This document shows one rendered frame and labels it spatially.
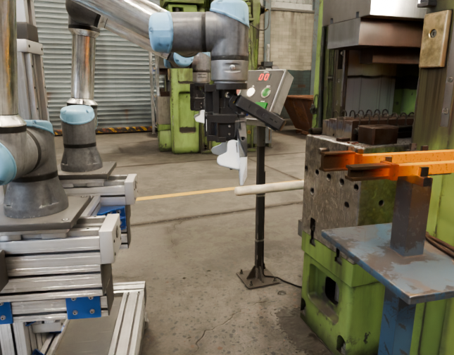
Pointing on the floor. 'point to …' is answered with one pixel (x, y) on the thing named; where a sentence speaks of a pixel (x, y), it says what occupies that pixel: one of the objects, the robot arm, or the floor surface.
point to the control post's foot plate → (248, 278)
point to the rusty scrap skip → (300, 112)
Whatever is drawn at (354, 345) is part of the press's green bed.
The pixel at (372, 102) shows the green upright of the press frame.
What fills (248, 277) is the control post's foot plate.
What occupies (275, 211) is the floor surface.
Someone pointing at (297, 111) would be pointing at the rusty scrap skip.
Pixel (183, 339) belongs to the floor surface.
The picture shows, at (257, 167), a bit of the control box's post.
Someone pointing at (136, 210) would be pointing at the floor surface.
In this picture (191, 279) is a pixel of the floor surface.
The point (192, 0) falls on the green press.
